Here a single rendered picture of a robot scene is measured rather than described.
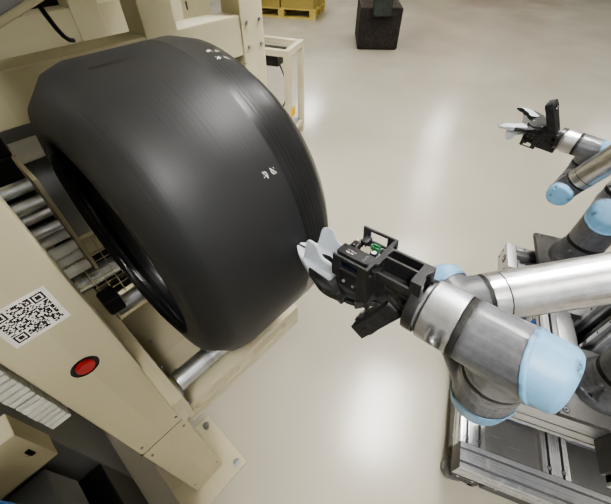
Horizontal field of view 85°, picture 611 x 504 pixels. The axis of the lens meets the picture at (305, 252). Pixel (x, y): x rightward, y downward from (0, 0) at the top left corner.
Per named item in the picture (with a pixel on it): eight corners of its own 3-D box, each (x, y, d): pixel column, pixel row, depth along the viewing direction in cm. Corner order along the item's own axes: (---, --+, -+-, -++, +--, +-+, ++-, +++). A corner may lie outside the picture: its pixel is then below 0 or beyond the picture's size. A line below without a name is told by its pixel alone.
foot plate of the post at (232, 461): (193, 523, 125) (192, 522, 124) (155, 467, 138) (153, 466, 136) (247, 462, 139) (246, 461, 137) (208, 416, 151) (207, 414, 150)
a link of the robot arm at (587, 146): (600, 173, 109) (618, 149, 103) (564, 159, 115) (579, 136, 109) (607, 163, 113) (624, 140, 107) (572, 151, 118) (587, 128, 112)
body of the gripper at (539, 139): (516, 143, 124) (550, 156, 118) (526, 122, 117) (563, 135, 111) (526, 134, 127) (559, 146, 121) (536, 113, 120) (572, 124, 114)
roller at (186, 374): (180, 396, 73) (177, 392, 69) (167, 380, 74) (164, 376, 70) (290, 298, 90) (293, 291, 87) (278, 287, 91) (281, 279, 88)
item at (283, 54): (291, 145, 315) (288, 51, 257) (235, 135, 329) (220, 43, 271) (304, 129, 337) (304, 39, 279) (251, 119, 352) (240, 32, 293)
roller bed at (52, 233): (22, 311, 84) (-76, 224, 62) (3, 280, 91) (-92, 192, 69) (99, 267, 94) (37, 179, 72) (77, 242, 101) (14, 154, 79)
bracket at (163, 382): (184, 422, 71) (171, 407, 64) (99, 315, 89) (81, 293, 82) (197, 410, 73) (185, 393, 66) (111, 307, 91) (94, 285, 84)
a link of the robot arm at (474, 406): (482, 348, 51) (502, 310, 43) (520, 427, 44) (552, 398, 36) (431, 355, 52) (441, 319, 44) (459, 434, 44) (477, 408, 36)
